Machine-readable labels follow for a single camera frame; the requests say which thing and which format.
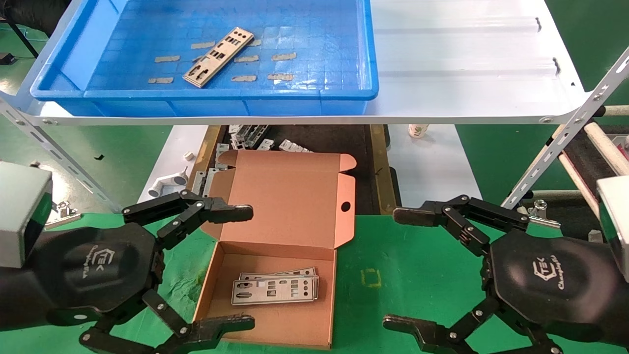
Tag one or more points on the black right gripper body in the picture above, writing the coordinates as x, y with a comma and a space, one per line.
550, 280

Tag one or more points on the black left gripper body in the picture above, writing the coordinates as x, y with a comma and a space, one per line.
98, 265

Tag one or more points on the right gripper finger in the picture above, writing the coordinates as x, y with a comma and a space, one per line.
417, 214
417, 332

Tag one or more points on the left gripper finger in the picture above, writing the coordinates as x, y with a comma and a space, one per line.
221, 325
221, 211

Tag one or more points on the brown cardboard box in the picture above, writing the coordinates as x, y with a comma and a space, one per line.
295, 201

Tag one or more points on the blue plastic tray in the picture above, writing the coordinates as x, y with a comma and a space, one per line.
314, 29

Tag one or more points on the green table cloth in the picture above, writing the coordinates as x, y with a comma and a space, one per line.
417, 275

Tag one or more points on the silver binder clip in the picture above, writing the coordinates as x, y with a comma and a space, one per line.
64, 214
540, 214

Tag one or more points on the white pipe fitting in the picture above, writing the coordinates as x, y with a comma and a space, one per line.
164, 186

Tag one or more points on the printed paper cup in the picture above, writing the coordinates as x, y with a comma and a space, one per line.
418, 131

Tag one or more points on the white metal shelf board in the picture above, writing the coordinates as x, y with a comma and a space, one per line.
467, 59

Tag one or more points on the small black brick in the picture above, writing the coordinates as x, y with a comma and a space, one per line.
6, 59

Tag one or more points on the loose metal bracket part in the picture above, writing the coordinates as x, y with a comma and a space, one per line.
266, 144
295, 146
245, 135
197, 182
222, 155

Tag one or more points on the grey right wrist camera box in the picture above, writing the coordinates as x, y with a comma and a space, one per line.
616, 221

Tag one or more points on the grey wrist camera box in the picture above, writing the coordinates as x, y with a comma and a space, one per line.
616, 221
19, 211

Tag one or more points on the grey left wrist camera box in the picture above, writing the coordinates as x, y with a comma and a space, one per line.
19, 211

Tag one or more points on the black tray with wooden frame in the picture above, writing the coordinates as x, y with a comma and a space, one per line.
339, 140

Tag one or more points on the slotted white shelf post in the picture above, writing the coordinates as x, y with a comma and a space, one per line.
555, 142
59, 152

